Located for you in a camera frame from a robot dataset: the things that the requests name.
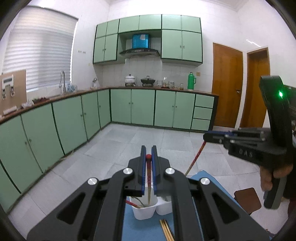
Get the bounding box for red orange patterned chopstick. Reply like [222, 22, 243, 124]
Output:
[146, 154, 152, 205]

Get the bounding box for curved red-handled bamboo chopstick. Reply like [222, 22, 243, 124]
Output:
[185, 141, 206, 176]

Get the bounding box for brown stool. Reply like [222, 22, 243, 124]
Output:
[234, 187, 261, 215]

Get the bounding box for chrome faucet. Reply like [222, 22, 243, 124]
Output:
[59, 71, 66, 94]

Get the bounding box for green lower kitchen cabinets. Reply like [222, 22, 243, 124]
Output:
[1, 87, 218, 211]

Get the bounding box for white pot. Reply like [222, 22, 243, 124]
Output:
[125, 74, 136, 87]

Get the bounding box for steel kettle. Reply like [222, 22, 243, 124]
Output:
[92, 78, 97, 89]

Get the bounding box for range hood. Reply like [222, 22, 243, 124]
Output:
[119, 34, 161, 59]

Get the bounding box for white double utensil holder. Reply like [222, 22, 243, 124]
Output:
[129, 196, 172, 220]

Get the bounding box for green upper kitchen cabinets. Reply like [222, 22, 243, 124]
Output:
[93, 14, 203, 66]

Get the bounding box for green thermos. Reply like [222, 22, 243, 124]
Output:
[187, 72, 196, 90]

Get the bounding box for cardboard board with latches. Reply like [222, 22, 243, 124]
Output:
[1, 70, 27, 115]

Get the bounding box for black wok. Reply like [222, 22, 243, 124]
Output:
[140, 76, 155, 87]

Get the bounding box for brown wooden door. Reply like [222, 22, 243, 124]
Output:
[240, 48, 270, 128]
[212, 43, 243, 128]

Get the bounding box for blue table mat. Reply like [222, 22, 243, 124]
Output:
[121, 171, 239, 240]

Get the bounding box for green kitchen cabinets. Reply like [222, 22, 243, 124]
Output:
[1, 87, 218, 211]
[93, 14, 203, 66]

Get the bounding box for person's right hand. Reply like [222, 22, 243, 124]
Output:
[259, 164, 293, 191]

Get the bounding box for window blind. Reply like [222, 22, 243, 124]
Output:
[3, 6, 77, 90]

